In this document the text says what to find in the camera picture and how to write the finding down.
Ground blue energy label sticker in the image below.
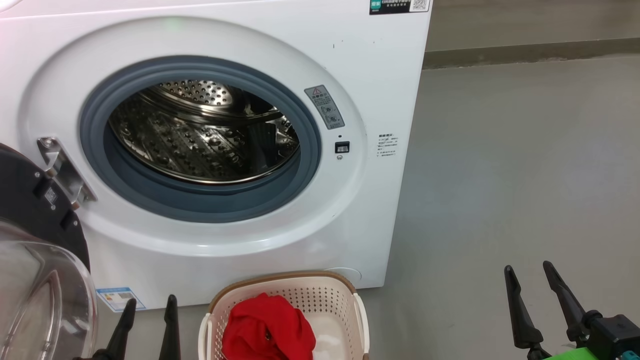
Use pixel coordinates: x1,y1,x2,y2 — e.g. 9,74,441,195
96,286,147,314

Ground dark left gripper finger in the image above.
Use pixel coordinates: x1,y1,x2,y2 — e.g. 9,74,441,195
159,294,182,360
92,298,138,360

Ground cream laundry basket brown rim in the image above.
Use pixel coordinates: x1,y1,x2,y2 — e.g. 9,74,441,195
198,271,371,360

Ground black round glass washer door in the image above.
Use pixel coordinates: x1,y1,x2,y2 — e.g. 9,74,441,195
0,142,99,360

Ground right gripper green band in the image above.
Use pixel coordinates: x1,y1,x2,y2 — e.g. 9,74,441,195
503,260,626,360

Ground white front-load washing machine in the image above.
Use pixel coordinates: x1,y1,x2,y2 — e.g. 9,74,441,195
0,0,434,314

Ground red garment white stripes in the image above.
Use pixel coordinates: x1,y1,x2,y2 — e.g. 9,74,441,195
221,293,317,360

